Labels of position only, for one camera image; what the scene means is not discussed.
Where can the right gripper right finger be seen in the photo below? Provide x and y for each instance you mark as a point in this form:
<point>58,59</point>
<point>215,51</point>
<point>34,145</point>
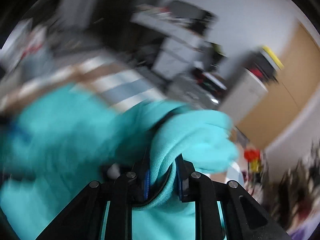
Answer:
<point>223,211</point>

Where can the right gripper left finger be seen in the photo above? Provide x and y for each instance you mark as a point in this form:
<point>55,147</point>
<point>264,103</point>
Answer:
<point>103,210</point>

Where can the white upright suitcase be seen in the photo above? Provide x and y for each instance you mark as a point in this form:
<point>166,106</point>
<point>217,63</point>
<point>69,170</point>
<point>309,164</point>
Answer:
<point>243,97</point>

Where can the orange plastic bag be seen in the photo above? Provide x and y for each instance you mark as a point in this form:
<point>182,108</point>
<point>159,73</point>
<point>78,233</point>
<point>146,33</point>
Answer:
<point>251,154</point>

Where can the white drawer desk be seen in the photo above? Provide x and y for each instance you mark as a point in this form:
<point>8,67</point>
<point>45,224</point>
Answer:
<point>180,48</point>

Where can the wooden door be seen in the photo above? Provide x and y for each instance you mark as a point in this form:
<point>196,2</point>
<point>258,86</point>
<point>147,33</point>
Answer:
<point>286,97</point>

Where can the stack of shoe boxes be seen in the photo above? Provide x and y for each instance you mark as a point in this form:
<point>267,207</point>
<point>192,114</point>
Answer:
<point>264,64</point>

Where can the checkered bed blanket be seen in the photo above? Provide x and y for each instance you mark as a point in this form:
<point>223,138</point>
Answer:
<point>120,86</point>

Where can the teal fleece jacket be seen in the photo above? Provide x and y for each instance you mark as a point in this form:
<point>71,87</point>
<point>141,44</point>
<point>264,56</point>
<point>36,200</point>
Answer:
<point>69,135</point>

